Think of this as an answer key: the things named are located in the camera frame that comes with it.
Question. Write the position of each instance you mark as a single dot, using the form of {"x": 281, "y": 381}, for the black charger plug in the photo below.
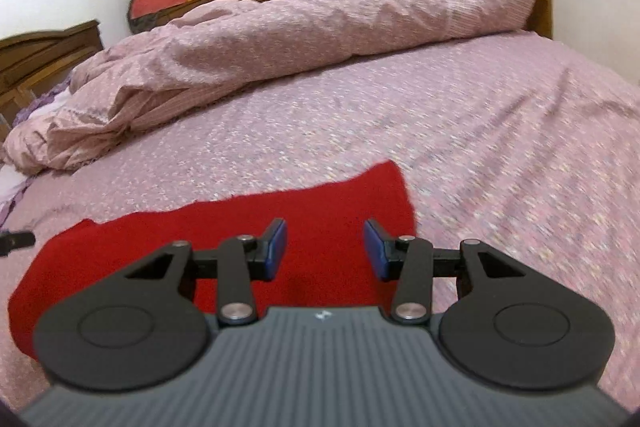
{"x": 17, "y": 240}

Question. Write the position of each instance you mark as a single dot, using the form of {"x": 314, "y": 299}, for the pink floral duvet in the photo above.
{"x": 300, "y": 32}

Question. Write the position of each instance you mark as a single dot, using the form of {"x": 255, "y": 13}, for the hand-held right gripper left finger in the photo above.
{"x": 278, "y": 249}

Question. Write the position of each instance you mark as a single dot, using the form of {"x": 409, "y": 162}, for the pink floral bed sheet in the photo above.
{"x": 500, "y": 132}

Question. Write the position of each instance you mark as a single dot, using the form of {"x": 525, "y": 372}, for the wooden headboard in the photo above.
{"x": 40, "y": 52}

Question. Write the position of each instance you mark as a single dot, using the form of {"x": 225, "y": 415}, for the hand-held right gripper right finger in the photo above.
{"x": 375, "y": 249}

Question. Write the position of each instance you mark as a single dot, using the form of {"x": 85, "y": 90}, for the red knitted sweater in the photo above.
{"x": 325, "y": 207}

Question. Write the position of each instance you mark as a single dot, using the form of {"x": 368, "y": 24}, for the purple ruffled pillow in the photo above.
{"x": 9, "y": 182}

